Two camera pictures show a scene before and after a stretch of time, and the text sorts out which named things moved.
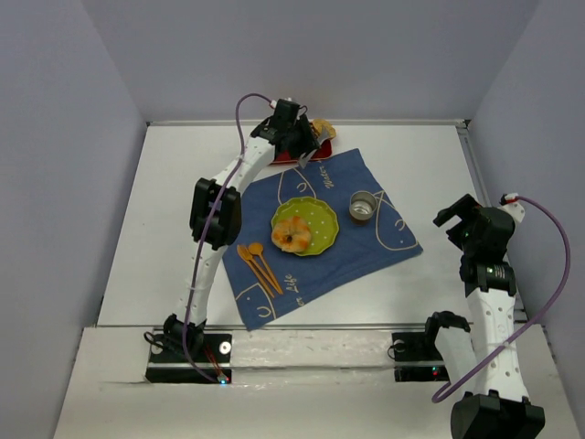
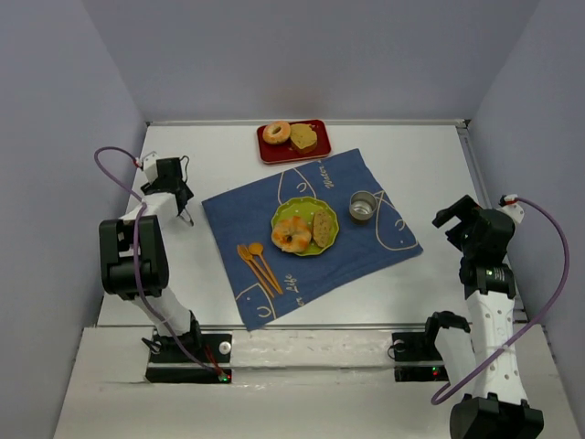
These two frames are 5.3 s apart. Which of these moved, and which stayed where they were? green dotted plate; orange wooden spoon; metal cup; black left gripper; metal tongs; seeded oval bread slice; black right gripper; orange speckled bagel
Moved: seeded oval bread slice; black left gripper; metal tongs
Stayed: orange speckled bagel; black right gripper; green dotted plate; orange wooden spoon; metal cup
